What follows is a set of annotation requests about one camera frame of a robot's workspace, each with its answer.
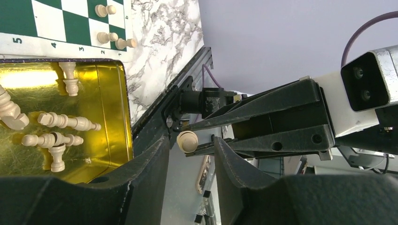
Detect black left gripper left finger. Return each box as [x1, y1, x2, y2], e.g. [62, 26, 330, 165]
[0, 136, 170, 225]

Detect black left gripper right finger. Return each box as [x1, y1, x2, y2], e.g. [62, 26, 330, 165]
[214, 137, 398, 225]

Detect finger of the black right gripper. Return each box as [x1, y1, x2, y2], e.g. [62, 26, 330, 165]
[186, 124, 335, 158]
[182, 79, 321, 131]

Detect white pawn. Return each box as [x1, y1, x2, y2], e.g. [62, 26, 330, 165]
[176, 131, 198, 153]
[94, 5, 117, 18]
[97, 32, 119, 44]

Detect white pawn chess piece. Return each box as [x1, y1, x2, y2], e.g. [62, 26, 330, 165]
[115, 38, 137, 50]

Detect gold tin white pieces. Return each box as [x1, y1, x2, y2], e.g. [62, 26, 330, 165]
[0, 59, 133, 183]

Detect green white chess board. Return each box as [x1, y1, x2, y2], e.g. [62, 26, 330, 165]
[0, 0, 133, 62]

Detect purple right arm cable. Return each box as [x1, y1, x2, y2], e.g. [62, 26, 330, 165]
[340, 11, 398, 68]

